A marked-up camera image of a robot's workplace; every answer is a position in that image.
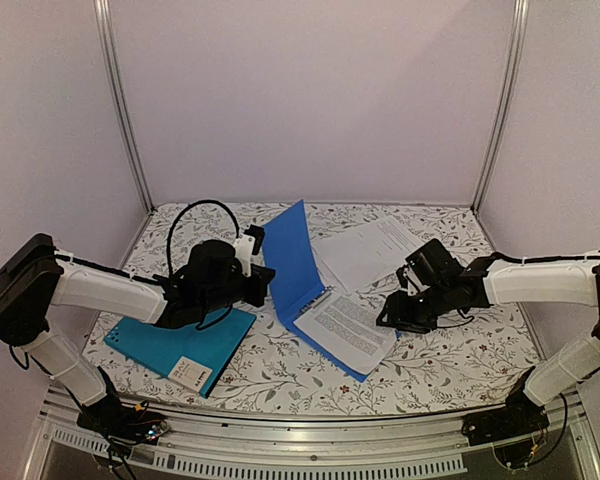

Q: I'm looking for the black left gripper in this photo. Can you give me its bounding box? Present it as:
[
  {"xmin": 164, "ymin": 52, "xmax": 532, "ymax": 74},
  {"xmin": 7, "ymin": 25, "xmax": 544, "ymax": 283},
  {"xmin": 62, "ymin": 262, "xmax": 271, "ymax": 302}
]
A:
[{"xmin": 200, "ymin": 265, "xmax": 275, "ymax": 317}]

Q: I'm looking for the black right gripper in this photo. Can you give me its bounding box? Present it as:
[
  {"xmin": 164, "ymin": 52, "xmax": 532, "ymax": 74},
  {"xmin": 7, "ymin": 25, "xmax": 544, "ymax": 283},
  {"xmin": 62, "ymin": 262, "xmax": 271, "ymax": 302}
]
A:
[{"xmin": 376, "ymin": 281, "xmax": 452, "ymax": 335}]

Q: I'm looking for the blue ring binder folder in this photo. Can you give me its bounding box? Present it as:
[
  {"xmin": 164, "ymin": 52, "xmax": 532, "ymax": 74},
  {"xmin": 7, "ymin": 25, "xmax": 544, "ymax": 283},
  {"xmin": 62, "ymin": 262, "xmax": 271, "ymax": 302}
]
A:
[{"xmin": 263, "ymin": 200, "xmax": 379, "ymax": 383}]

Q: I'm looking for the printed paper sheet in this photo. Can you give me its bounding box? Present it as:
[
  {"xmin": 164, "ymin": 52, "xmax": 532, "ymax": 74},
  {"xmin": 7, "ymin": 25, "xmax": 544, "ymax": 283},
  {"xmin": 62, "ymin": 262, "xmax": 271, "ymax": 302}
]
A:
[
  {"xmin": 294, "ymin": 294, "xmax": 397, "ymax": 376},
  {"xmin": 313, "ymin": 216, "xmax": 425, "ymax": 292}
]

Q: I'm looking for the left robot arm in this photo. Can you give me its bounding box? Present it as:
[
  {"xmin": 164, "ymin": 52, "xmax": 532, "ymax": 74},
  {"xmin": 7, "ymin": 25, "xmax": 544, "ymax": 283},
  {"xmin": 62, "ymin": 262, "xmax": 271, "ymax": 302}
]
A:
[{"xmin": 0, "ymin": 233, "xmax": 275, "ymax": 434}]

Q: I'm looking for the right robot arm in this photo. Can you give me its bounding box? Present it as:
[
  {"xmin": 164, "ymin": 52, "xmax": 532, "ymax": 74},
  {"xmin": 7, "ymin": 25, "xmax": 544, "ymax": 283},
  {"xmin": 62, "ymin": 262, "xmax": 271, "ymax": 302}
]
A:
[{"xmin": 376, "ymin": 239, "xmax": 600, "ymax": 436}]

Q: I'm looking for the right arm base board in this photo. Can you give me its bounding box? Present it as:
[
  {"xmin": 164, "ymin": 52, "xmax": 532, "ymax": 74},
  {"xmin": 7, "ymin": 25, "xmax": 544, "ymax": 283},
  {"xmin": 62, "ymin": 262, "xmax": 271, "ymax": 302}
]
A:
[{"xmin": 461, "ymin": 401, "xmax": 549, "ymax": 446}]

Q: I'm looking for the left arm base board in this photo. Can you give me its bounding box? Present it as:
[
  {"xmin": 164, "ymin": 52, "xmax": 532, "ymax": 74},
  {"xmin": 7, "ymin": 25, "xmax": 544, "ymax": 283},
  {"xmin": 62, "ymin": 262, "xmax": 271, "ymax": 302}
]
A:
[{"xmin": 77, "ymin": 397, "xmax": 170, "ymax": 445}]

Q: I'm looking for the floral table cloth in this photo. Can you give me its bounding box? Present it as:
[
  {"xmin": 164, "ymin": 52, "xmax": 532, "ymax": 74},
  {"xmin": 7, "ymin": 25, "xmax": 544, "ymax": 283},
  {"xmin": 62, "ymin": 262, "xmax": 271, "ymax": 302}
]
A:
[{"xmin": 83, "ymin": 203, "xmax": 539, "ymax": 416}]

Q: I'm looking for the teal box with label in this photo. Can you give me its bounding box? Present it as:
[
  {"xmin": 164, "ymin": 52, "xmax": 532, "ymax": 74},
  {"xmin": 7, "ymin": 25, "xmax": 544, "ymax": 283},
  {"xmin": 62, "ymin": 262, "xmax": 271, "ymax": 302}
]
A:
[{"xmin": 104, "ymin": 309, "xmax": 256, "ymax": 398}]

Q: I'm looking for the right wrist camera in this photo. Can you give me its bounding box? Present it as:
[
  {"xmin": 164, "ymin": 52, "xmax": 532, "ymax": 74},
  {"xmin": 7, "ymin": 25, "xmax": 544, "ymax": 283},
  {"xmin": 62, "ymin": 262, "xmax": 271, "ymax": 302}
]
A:
[{"xmin": 396, "ymin": 265, "xmax": 421, "ymax": 293}]

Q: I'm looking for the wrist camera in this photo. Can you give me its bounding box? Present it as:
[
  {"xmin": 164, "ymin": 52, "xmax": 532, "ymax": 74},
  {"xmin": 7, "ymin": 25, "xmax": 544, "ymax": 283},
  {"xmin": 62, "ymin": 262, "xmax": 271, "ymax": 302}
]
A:
[
  {"xmin": 233, "ymin": 225, "xmax": 265, "ymax": 277},
  {"xmin": 396, "ymin": 265, "xmax": 421, "ymax": 293}
]

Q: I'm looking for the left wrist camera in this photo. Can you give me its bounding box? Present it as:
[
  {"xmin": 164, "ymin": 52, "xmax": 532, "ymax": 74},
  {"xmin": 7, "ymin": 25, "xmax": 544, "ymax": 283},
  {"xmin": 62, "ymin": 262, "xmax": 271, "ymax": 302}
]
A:
[{"xmin": 233, "ymin": 225, "xmax": 265, "ymax": 277}]

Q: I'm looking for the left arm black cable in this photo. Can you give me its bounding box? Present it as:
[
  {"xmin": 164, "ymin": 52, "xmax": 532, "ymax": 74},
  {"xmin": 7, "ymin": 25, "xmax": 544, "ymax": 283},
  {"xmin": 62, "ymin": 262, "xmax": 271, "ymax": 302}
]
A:
[{"xmin": 168, "ymin": 199, "xmax": 242, "ymax": 281}]

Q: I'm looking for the aluminium front rail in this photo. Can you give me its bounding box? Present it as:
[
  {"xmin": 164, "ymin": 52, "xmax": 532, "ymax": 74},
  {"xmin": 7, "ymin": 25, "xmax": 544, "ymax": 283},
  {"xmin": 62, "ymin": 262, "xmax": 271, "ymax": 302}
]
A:
[{"xmin": 23, "ymin": 386, "xmax": 600, "ymax": 479}]

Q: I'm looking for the right aluminium frame post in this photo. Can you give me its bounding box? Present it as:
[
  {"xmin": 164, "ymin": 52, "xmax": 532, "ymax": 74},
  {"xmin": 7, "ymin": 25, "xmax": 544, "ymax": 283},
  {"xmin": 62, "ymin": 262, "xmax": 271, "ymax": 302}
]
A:
[{"xmin": 470, "ymin": 0, "xmax": 531, "ymax": 214}]

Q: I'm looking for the aluminium frame post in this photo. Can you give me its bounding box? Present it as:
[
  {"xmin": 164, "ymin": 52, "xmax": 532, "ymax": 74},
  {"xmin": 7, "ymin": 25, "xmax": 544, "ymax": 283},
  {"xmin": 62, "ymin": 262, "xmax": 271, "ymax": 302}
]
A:
[
  {"xmin": 470, "ymin": 0, "xmax": 531, "ymax": 214},
  {"xmin": 91, "ymin": 0, "xmax": 155, "ymax": 215}
]

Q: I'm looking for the left aluminium frame post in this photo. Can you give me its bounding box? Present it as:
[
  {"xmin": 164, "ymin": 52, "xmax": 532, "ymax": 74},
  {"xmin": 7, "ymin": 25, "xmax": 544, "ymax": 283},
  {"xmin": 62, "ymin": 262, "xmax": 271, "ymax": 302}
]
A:
[{"xmin": 91, "ymin": 0, "xmax": 155, "ymax": 215}]

